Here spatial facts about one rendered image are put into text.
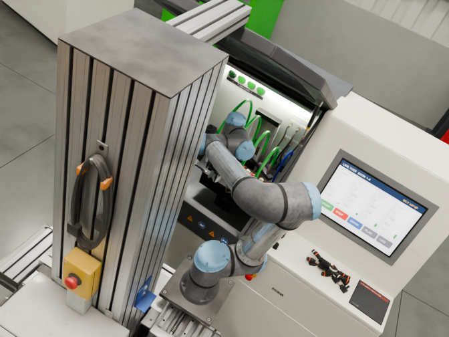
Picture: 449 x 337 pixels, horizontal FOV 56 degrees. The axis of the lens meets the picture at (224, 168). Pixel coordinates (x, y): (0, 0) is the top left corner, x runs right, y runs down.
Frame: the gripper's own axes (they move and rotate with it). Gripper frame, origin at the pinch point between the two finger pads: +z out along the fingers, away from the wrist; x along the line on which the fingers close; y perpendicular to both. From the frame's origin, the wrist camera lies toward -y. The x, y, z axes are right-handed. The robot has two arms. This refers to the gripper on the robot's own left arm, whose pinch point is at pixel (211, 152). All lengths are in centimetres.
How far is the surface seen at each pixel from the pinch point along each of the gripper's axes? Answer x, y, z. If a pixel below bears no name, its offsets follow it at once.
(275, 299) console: 50, 40, 44
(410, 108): -32, -236, 367
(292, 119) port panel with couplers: 12.7, -39.7, 24.4
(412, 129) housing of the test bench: 60, -69, 47
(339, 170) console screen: 50, -25, 18
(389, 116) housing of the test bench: 48, -69, 44
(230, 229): 20.6, 24.3, 19.6
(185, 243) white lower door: -3, 43, 32
